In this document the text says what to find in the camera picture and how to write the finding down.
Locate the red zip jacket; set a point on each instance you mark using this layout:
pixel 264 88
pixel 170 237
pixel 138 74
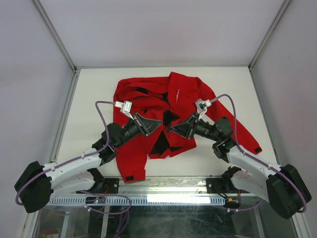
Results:
pixel 170 99

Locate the slotted cable duct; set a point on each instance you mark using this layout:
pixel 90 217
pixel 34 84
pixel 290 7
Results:
pixel 147 200

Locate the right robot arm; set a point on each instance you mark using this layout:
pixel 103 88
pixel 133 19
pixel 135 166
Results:
pixel 281 186

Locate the right aluminium frame post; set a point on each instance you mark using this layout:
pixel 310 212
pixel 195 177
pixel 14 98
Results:
pixel 269 33

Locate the aluminium frame post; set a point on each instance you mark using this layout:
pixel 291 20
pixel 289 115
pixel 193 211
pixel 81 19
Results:
pixel 53 32
pixel 269 33

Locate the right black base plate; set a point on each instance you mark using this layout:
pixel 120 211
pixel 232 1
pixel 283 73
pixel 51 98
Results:
pixel 220 186

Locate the aluminium mounting rail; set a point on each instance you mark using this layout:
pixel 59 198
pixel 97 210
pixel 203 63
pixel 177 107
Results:
pixel 158 184

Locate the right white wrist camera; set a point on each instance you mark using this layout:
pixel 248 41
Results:
pixel 202 107

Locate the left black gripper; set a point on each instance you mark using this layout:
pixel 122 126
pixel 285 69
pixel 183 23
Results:
pixel 146 126

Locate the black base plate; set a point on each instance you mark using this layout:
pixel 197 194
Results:
pixel 106 186
pixel 220 186

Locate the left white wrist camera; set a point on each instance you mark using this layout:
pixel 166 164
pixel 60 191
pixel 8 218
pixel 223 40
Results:
pixel 125 108

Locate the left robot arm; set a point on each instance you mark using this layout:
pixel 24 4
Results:
pixel 100 153

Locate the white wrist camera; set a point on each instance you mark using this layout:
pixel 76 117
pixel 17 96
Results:
pixel 202 107
pixel 125 108

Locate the left aluminium frame post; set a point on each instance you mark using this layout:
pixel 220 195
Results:
pixel 53 32

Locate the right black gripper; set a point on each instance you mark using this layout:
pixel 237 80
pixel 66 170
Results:
pixel 185 129

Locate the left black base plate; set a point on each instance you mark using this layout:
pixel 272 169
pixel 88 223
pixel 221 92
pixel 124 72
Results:
pixel 106 186

